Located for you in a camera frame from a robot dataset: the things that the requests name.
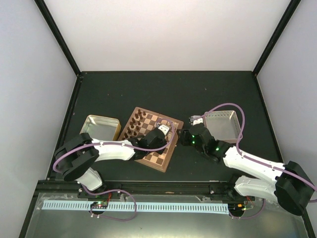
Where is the right metal tray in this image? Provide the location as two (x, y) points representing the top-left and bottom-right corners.
(203, 111), (241, 144)

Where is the black mounting rail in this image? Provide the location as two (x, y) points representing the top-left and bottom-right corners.
(37, 180), (300, 200)

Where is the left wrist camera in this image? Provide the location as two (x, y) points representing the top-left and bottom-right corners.
(158, 124), (170, 136)

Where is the metal tray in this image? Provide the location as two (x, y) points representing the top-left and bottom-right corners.
(80, 115), (121, 141)
(203, 111), (241, 144)

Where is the left metal tray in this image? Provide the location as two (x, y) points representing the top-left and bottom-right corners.
(80, 115), (121, 141)

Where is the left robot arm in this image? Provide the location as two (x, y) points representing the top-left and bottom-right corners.
(53, 125), (169, 198)

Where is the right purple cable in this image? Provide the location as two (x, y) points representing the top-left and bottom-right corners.
(204, 103), (317, 220)

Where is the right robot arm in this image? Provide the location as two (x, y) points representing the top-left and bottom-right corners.
(177, 123), (315, 216)

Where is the white slotted cable duct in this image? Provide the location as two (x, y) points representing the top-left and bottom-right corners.
(42, 200), (229, 215)

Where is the wooden chess board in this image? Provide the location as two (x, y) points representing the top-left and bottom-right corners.
(118, 107), (184, 172)

